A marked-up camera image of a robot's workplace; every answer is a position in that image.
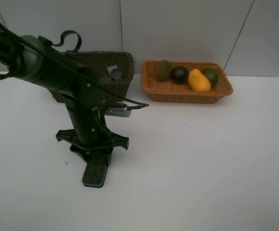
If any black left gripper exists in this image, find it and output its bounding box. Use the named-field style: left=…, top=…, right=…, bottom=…
left=56, top=106, right=129, bottom=166

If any dark felt board eraser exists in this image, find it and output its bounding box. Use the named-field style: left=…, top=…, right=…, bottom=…
left=82, top=156, right=111, bottom=188

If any dark green square bottle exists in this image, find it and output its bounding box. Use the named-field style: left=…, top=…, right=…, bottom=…
left=105, top=65, right=122, bottom=82

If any brown kiwi fruit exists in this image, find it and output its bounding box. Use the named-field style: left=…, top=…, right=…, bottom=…
left=155, top=60, right=172, bottom=82

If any dark mangosteen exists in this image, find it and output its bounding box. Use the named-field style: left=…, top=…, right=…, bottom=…
left=171, top=66, right=188, bottom=84

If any yellow mango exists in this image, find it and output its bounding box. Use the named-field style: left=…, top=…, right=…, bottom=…
left=188, top=69, right=211, bottom=92

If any green lime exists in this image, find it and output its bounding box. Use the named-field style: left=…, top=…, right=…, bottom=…
left=201, top=67, right=218, bottom=86

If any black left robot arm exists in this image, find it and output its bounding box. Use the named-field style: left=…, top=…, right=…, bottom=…
left=0, top=23, right=129, bottom=168

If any dark brown wicker basket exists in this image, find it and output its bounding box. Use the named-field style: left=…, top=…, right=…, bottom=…
left=48, top=51, right=135, bottom=103

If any orange wicker basket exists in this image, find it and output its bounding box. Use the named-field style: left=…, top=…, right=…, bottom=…
left=141, top=60, right=233, bottom=104

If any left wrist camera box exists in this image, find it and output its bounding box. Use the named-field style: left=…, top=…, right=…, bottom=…
left=104, top=102, right=150, bottom=118

